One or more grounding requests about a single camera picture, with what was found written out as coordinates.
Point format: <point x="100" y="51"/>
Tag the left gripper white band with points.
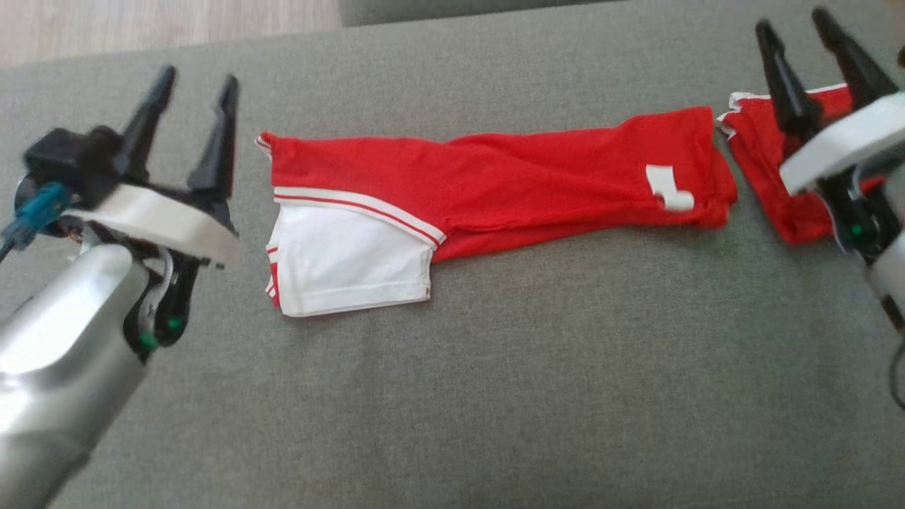
<point x="162" y="223"/>

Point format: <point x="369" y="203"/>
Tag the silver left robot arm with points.
<point x="63" y="353"/>

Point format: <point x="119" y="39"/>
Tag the grey sofa seat cushion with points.
<point x="459" y="8"/>

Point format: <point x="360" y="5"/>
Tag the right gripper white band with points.
<point x="841" y="145"/>

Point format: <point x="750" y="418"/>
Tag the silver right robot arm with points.
<point x="892" y="290"/>

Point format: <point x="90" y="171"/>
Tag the red shorts with white stripe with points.
<point x="760" y="148"/>

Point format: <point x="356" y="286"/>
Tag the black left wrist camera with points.
<point x="71" y="166"/>

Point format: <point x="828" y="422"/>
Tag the red jersey with white sleeves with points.
<point x="530" y="184"/>

